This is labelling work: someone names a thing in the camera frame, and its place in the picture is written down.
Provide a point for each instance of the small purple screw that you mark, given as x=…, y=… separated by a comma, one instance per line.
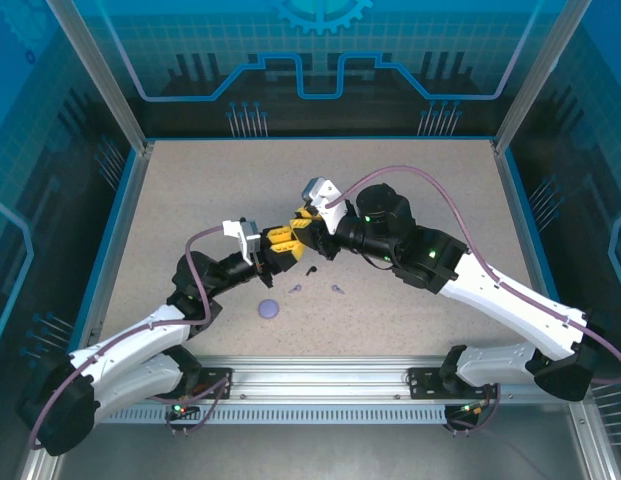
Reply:
x=297, y=288
x=335, y=288

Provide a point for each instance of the lilac earbud charging case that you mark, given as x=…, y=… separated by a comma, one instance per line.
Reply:
x=268, y=309

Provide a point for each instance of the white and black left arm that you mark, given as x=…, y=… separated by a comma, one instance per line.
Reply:
x=125, y=360

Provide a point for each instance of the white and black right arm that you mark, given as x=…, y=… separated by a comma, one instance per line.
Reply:
x=520, y=310

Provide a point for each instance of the small black screw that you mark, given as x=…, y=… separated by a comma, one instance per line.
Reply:
x=310, y=271

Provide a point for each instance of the small circuit board with LEDs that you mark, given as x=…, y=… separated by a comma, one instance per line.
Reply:
x=467, y=409
x=182, y=411

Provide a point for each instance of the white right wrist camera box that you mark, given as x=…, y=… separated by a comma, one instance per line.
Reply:
x=327, y=192

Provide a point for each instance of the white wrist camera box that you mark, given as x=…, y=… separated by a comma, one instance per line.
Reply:
x=327, y=192
x=240, y=231

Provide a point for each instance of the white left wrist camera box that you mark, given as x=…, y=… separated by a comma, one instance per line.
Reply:
x=240, y=231

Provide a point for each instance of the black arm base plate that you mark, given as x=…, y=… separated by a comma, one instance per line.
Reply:
x=422, y=382
x=212, y=375

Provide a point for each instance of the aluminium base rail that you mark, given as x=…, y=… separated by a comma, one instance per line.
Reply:
x=315, y=375

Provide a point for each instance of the blue-trimmed table side rail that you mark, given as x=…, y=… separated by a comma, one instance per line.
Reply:
x=516, y=200

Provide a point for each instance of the blue gear-print enclosure panel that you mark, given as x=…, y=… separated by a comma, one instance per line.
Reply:
x=310, y=30

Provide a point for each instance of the aluminium frame post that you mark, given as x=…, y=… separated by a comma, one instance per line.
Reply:
x=105, y=85
x=535, y=80

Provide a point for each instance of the blue grid-print enclosure panel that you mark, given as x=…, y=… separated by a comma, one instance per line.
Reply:
x=590, y=150
x=30, y=150

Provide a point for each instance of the aluminium corner post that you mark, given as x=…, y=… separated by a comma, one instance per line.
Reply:
x=592, y=450

